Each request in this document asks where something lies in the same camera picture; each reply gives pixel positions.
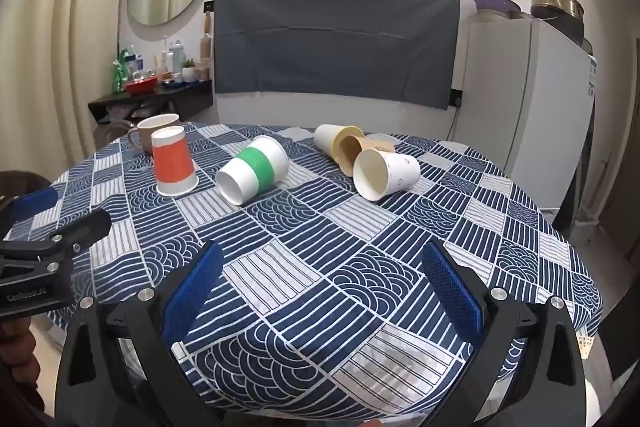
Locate black power cable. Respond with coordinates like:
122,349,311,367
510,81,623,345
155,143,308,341
446,89,465,142

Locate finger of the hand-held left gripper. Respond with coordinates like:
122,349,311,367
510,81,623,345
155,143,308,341
0,208,112,277
4,187,60,230

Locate red bowl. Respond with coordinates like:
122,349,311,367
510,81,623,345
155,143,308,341
124,77,160,95

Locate wooden hanging brush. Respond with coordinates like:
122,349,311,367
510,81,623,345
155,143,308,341
200,13,213,62

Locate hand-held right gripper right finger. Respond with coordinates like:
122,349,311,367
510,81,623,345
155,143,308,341
421,240,587,427

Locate white bottle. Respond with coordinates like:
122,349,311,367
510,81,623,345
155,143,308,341
169,40,187,76

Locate black wall shelf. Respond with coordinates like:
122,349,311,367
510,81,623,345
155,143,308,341
88,82,215,124

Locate blue patterned tablecloth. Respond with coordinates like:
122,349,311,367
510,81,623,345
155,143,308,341
30,122,603,413

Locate brown paper cup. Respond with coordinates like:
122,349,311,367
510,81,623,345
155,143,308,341
338,134,396,178

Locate white cup with green band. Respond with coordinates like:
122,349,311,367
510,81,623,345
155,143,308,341
216,135,289,206

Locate white printed paper cup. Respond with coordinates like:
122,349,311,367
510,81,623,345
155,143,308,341
353,149,421,202

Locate orange paper cup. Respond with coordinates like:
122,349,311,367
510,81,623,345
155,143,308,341
151,126,199,196

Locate beige curtain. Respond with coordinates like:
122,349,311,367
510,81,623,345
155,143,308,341
0,0,139,188

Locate brown ceramic mug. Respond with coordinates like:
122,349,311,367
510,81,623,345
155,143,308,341
127,113,181,155

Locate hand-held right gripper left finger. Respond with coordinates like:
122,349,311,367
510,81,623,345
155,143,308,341
54,239,226,427

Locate white refrigerator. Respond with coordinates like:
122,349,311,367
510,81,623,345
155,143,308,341
452,14,601,214

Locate grey cloth cover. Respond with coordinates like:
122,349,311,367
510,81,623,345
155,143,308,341
214,0,461,110

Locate dark chair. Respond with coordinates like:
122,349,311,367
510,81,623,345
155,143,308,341
0,170,52,208

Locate cream paper cup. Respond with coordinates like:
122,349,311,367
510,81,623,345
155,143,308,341
314,124,366,158

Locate purple pot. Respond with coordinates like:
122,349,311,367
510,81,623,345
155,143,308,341
472,0,524,20

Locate green bottle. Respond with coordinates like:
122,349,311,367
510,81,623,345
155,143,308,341
111,49,131,94

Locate steel pot with lid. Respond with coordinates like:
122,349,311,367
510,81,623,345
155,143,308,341
530,0,585,19

